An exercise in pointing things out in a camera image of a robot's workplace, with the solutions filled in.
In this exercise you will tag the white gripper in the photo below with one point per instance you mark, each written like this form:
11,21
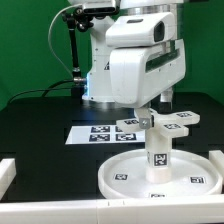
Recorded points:
133,86

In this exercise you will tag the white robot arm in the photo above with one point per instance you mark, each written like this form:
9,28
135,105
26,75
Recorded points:
137,24

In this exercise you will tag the white fiducial marker sheet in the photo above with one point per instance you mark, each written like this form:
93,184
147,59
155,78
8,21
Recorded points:
103,134

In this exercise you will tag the white cross-shaped table base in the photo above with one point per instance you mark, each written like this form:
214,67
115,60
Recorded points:
172,125

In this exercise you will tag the white border block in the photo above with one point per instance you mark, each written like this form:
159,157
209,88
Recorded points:
216,157
7,174

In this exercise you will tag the white right border block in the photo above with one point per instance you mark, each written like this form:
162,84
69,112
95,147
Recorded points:
216,157

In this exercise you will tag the white round table top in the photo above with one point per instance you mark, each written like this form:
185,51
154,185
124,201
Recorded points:
136,174

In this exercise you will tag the white left border block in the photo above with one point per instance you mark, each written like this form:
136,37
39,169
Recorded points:
7,174

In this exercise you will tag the white front border rail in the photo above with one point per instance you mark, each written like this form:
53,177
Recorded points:
175,210

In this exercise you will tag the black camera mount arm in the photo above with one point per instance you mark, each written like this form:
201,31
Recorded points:
75,43

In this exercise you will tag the grey camera on mount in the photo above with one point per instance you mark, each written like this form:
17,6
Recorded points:
101,7

